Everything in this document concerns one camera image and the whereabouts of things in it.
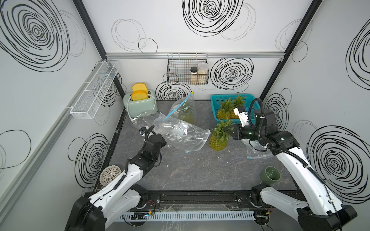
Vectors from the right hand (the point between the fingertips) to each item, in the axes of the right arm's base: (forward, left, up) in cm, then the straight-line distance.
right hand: (225, 129), depth 67 cm
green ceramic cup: (-12, -29, -28) cm, 42 cm away
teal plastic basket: (+43, -3, -23) cm, 49 cm away
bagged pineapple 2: (+19, +20, -10) cm, 29 cm away
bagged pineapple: (-2, +3, -4) cm, 5 cm away
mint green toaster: (+28, +52, -16) cm, 61 cm away
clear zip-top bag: (+1, +22, -7) cm, 23 cm away
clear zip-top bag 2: (+20, +47, -21) cm, 55 cm away
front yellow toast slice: (+32, +53, -9) cm, 63 cm away
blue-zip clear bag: (+24, +27, -12) cm, 39 cm away
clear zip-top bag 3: (-12, -10, +3) cm, 15 cm away
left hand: (+5, +34, -13) cm, 37 cm away
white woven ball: (-14, +63, -26) cm, 70 cm away
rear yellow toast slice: (+40, +54, -7) cm, 67 cm away
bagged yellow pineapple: (+30, -15, -10) cm, 35 cm away
